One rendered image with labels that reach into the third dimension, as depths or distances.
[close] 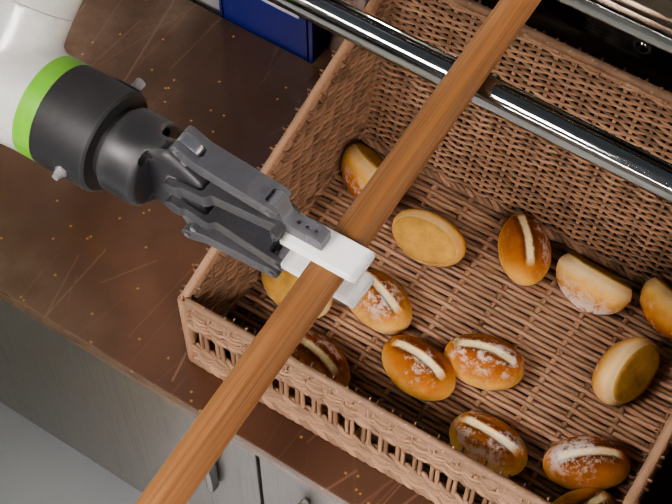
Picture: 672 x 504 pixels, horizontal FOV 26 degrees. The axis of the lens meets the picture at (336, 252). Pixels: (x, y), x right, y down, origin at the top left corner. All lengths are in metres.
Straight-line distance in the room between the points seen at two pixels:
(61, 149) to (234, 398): 0.26
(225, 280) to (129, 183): 0.58
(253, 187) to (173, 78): 0.93
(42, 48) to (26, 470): 1.27
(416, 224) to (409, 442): 0.34
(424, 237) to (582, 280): 0.20
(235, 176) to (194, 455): 0.22
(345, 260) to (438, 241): 0.69
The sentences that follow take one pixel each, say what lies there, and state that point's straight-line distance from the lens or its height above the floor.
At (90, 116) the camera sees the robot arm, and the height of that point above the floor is 1.24.
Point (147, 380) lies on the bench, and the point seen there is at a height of 0.58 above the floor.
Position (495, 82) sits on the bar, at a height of 1.17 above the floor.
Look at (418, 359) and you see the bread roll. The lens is 1.71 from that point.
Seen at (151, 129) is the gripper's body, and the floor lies 1.23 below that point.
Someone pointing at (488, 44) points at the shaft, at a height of 1.21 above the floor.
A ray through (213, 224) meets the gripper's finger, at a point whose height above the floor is 1.18.
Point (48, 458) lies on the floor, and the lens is 2.41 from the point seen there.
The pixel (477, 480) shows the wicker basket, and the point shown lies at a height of 0.70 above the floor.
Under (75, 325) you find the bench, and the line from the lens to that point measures 1.84.
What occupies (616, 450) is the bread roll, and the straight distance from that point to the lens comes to 1.70.
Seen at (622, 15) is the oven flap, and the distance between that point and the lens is 1.63.
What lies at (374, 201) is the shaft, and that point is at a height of 1.21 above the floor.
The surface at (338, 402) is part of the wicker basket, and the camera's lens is 1.63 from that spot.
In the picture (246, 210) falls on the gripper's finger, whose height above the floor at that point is 1.22.
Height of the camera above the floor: 2.17
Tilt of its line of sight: 59 degrees down
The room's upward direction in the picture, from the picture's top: straight up
